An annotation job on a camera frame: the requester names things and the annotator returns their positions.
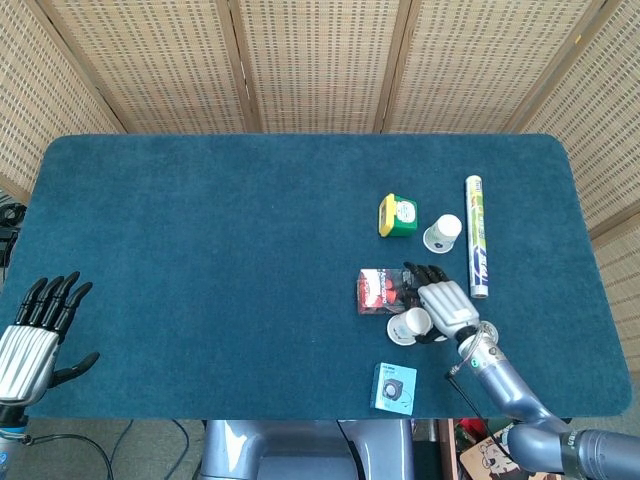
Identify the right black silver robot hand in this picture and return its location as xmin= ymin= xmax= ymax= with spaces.
xmin=402 ymin=261 xmax=481 ymax=347

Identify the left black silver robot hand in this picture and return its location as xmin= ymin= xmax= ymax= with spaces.
xmin=0 ymin=271 xmax=101 ymax=407

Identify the white cup blue dandelion print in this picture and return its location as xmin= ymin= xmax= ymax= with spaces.
xmin=386 ymin=306 xmax=434 ymax=347

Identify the clear red black capsule box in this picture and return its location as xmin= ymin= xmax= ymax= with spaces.
xmin=356 ymin=268 xmax=417 ymax=316

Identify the white cup fern leaf print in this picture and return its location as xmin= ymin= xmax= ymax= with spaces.
xmin=422 ymin=213 xmax=464 ymax=254

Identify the cling film roll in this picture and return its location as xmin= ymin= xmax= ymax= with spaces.
xmin=465 ymin=174 xmax=489 ymax=300

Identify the green yellow plastic box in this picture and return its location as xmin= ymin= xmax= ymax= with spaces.
xmin=377 ymin=193 xmax=419 ymax=238

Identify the light blue speaker box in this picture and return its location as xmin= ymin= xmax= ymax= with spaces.
xmin=370 ymin=362 xmax=418 ymax=416

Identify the black equipment on floor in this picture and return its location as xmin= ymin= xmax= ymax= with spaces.
xmin=0 ymin=202 xmax=26 ymax=266

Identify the brown wooden stand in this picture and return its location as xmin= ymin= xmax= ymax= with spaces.
xmin=437 ymin=418 xmax=461 ymax=480

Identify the cartoon printed cardboard box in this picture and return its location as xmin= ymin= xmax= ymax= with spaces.
xmin=458 ymin=439 xmax=526 ymax=480

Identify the blue carpet table cover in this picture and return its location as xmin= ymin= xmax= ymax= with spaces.
xmin=0 ymin=133 xmax=634 ymax=420

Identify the grey robot torso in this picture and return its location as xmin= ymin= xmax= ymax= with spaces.
xmin=199 ymin=418 xmax=416 ymax=480

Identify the woven bamboo folding screen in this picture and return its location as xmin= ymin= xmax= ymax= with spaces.
xmin=0 ymin=0 xmax=640 ymax=374

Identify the black floor cable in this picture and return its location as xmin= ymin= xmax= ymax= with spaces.
xmin=19 ymin=432 xmax=114 ymax=480

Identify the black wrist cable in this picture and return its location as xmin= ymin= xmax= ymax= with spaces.
xmin=445 ymin=366 xmax=506 ymax=451

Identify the blue floor cable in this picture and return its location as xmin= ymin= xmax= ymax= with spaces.
xmin=107 ymin=419 xmax=135 ymax=471

